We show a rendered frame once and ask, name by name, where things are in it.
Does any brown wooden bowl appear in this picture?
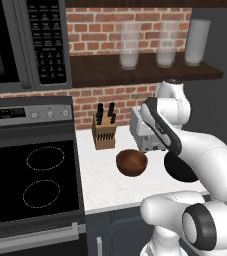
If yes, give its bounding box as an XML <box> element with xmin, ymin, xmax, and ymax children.
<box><xmin>115</xmin><ymin>148</ymin><xmax>149</xmax><ymax>177</ymax></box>

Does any black bowl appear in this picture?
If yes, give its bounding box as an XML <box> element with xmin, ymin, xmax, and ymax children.
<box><xmin>163</xmin><ymin>152</ymin><xmax>200</xmax><ymax>184</ymax></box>

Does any dark wooden upper cabinet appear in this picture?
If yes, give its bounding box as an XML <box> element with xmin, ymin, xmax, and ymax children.
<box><xmin>64</xmin><ymin>0</ymin><xmax>227</xmax><ymax>10</ymax></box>

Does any wooden knife block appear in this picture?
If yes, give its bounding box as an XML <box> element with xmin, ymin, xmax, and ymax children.
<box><xmin>91</xmin><ymin>114</ymin><xmax>117</xmax><ymax>151</ymax></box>

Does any silver toaster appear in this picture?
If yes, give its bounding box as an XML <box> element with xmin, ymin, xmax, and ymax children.
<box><xmin>129</xmin><ymin>106</ymin><xmax>168</xmax><ymax>153</ymax></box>

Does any tall clear glass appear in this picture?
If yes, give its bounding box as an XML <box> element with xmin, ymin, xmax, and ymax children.
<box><xmin>119</xmin><ymin>21</ymin><xmax>142</xmax><ymax>71</ymax></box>
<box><xmin>156</xmin><ymin>20</ymin><xmax>179</xmax><ymax>69</ymax></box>
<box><xmin>183</xmin><ymin>18</ymin><xmax>212</xmax><ymax>67</ymax></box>

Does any dark grey drawer front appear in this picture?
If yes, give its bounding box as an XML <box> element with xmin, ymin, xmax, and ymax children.
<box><xmin>111</xmin><ymin>207</ymin><xmax>145</xmax><ymax>232</ymax></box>

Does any black and steel stove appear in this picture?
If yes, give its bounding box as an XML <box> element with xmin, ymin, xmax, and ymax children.
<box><xmin>0</xmin><ymin>96</ymin><xmax>87</xmax><ymax>256</ymax></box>

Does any dark grey cupboard door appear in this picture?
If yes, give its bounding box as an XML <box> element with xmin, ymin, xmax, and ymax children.
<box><xmin>86</xmin><ymin>229</ymin><xmax>154</xmax><ymax>256</ymax></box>

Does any grey microwave oven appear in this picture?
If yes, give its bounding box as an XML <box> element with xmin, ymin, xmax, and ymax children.
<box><xmin>0</xmin><ymin>0</ymin><xmax>74</xmax><ymax>95</ymax></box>

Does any dark wooden wall shelf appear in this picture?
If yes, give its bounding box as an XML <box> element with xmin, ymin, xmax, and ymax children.
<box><xmin>69</xmin><ymin>52</ymin><xmax>225</xmax><ymax>89</ymax></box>

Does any grey microwave door handle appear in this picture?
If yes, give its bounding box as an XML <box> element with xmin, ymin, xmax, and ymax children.
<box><xmin>11</xmin><ymin>0</ymin><xmax>35</xmax><ymax>90</ymax></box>

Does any silver cupboard door handle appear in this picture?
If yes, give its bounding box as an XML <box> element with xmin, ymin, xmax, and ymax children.
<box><xmin>96</xmin><ymin>235</ymin><xmax>104</xmax><ymax>256</ymax></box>

